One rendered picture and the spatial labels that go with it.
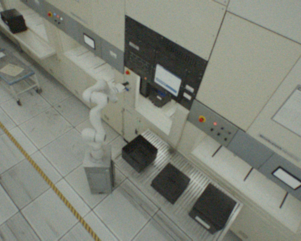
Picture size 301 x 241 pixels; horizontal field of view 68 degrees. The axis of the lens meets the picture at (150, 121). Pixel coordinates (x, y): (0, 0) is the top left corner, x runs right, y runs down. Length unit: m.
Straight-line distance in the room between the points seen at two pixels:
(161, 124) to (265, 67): 1.42
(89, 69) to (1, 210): 2.07
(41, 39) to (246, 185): 3.56
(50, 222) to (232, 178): 2.13
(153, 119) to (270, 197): 1.45
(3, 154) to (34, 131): 0.51
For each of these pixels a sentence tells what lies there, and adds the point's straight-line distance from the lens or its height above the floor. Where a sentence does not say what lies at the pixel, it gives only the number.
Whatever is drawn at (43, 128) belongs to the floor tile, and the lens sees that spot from 3.83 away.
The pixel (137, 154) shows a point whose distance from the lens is 2.47.
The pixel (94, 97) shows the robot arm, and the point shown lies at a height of 1.52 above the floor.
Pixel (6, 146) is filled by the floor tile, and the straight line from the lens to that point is 3.81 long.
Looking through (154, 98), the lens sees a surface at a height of 1.02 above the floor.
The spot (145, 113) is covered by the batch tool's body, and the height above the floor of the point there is 0.87.
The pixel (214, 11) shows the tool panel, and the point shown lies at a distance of 1.61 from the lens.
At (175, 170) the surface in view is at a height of 0.86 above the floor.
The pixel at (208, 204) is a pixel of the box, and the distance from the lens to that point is 2.11.
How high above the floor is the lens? 2.89
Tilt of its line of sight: 50 degrees down
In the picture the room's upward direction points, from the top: 9 degrees clockwise
